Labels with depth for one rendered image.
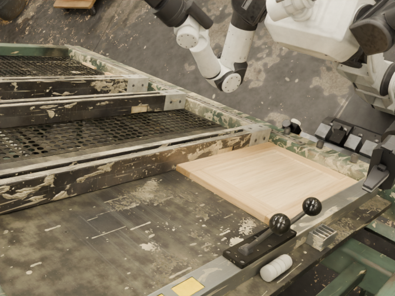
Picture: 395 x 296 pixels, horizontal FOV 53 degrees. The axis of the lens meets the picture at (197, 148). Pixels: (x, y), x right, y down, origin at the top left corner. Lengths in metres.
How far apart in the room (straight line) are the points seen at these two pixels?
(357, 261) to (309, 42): 0.60
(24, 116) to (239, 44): 0.73
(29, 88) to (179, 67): 1.81
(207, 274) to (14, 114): 0.85
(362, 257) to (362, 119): 1.33
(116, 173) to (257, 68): 2.03
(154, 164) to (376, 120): 1.48
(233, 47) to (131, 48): 2.40
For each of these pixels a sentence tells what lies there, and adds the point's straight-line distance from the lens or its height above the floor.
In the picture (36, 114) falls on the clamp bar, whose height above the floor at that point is 1.46.
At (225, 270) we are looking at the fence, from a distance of 0.75.
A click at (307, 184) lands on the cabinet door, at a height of 1.05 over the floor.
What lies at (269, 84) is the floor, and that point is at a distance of 2.80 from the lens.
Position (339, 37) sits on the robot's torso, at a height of 1.31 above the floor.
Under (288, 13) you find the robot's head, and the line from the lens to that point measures 1.14.
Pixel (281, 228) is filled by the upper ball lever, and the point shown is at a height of 1.53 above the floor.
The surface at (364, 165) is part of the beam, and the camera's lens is 1.47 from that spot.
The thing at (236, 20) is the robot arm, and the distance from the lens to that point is 1.36.
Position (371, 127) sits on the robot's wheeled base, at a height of 0.17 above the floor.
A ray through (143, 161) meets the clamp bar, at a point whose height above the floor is 1.41.
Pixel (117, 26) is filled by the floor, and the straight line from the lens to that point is 4.05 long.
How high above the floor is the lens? 2.20
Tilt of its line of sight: 52 degrees down
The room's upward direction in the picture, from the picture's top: 47 degrees counter-clockwise
